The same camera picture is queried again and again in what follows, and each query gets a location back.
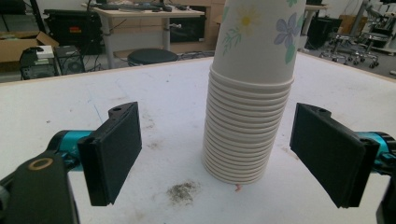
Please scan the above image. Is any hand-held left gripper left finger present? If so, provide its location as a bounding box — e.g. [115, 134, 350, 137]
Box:
[77, 101, 143, 207]

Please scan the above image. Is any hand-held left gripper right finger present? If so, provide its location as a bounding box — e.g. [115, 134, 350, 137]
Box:
[289, 102, 381, 209]

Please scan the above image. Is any stack of floral paper cups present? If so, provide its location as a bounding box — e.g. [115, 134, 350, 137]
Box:
[201, 0, 307, 185]

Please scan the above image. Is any black computer tower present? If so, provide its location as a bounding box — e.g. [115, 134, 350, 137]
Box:
[20, 46, 60, 80]
[54, 45, 86, 76]

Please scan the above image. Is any round black stool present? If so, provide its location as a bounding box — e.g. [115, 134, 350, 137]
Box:
[127, 48, 179, 67]

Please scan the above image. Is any chrome wheeled chair base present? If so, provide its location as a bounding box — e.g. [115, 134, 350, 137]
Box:
[319, 31, 381, 69]

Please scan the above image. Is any small white box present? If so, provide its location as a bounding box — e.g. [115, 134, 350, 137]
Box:
[36, 45, 55, 60]

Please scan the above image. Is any black case with red label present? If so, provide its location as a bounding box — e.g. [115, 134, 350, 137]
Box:
[43, 8, 105, 56]

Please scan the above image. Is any open cardboard box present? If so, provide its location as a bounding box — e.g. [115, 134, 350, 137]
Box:
[0, 31, 60, 63]

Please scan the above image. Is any light wooden desk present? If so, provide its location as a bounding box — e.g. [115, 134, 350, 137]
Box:
[81, 3, 206, 69]

